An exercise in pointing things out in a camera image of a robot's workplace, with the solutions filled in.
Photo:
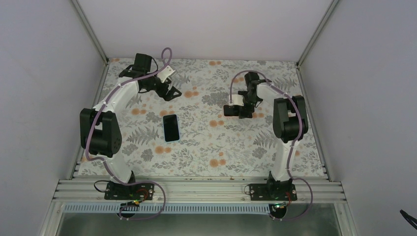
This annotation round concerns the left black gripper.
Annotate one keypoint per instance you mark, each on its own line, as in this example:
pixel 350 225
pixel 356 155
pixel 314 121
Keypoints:
pixel 168 97

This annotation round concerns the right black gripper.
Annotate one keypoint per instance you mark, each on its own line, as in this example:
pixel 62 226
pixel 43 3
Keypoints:
pixel 243 115

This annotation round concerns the phone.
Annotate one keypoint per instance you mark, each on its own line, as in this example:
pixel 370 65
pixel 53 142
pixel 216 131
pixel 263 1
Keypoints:
pixel 171 128
pixel 231 110

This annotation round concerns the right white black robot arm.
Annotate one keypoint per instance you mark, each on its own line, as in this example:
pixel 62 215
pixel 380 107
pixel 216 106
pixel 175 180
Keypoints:
pixel 289 119

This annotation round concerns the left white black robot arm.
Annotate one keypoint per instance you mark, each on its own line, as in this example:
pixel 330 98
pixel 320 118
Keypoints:
pixel 100 133

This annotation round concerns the phone in blue case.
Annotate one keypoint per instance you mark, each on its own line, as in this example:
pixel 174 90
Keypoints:
pixel 171 128

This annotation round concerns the floral patterned table mat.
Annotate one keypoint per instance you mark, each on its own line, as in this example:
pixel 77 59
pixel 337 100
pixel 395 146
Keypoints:
pixel 210 144

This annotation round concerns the black object at edge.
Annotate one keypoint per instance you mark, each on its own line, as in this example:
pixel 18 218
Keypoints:
pixel 411 220

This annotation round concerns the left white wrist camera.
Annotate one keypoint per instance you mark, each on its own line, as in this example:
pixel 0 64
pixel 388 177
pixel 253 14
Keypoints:
pixel 165 73

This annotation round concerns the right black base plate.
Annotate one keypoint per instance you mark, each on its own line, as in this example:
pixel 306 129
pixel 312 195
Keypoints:
pixel 279 192

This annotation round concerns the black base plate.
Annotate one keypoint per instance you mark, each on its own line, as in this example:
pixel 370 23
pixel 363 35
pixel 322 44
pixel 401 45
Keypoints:
pixel 138 192
pixel 279 192

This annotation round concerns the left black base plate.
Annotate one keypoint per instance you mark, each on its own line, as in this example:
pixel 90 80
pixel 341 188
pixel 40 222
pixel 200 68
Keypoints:
pixel 138 192

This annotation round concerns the aluminium rail frame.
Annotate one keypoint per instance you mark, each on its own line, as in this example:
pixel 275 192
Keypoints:
pixel 204 190

